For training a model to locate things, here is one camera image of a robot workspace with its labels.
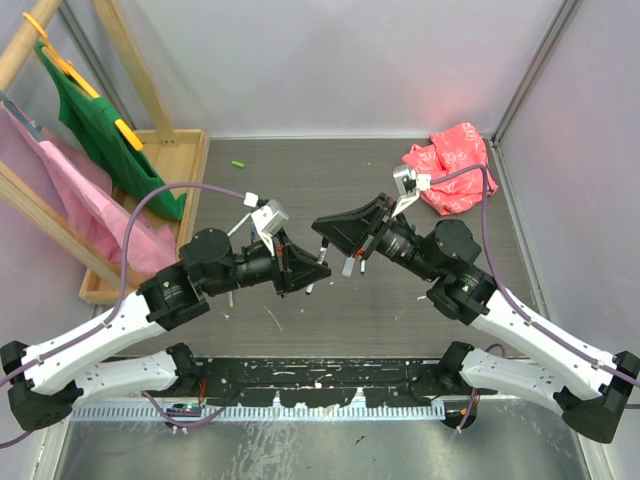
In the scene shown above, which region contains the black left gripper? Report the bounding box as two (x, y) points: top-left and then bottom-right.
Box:
(204, 224), (330, 295)

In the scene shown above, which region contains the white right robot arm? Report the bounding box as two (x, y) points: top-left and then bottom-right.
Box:
(312, 194), (639, 444)

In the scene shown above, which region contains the pink cloth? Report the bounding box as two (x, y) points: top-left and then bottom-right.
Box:
(1, 104), (176, 275)

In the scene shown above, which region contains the white pen with black end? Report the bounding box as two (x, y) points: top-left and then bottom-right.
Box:
(305, 248), (328, 295)

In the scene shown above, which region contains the white marker with green end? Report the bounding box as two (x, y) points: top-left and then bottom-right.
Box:
(227, 212), (252, 237)

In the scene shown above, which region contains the wooden rack frame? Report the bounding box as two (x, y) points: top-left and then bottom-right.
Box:
(0, 0), (179, 294)

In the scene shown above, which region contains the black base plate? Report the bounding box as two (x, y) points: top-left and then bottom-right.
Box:
(142, 355), (481, 409)

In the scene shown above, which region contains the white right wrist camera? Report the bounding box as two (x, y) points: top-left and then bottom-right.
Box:
(391, 164), (432, 218)

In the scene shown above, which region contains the grey highlighter with orange tip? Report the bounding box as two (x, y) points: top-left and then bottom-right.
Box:
(341, 257), (356, 277)

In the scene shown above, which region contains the aluminium frame post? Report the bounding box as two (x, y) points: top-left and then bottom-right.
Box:
(491, 0), (583, 148)

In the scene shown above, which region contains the grey slotted cable duct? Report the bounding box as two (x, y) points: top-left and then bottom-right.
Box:
(71, 400), (446, 422)

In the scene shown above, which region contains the yellow clothes hanger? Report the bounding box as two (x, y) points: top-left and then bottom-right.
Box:
(22, 12), (143, 151)

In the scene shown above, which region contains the green cloth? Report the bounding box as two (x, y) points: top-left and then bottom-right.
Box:
(34, 42), (165, 201)

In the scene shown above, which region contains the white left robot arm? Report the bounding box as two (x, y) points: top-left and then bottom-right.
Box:
(1, 229), (331, 432)

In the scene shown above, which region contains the coral patterned cloth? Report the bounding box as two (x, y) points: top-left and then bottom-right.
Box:
(402, 122), (488, 216)

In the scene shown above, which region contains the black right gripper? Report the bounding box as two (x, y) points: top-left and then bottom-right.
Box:
(310, 194), (440, 284)

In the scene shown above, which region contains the blue-grey clothes hanger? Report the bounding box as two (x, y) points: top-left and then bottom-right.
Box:
(0, 91), (46, 142)

